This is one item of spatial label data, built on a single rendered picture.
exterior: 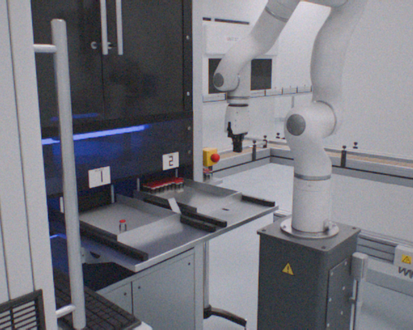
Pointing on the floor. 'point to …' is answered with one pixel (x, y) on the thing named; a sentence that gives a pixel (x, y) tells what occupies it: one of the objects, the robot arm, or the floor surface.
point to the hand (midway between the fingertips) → (237, 146)
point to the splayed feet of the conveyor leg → (225, 316)
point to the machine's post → (191, 172)
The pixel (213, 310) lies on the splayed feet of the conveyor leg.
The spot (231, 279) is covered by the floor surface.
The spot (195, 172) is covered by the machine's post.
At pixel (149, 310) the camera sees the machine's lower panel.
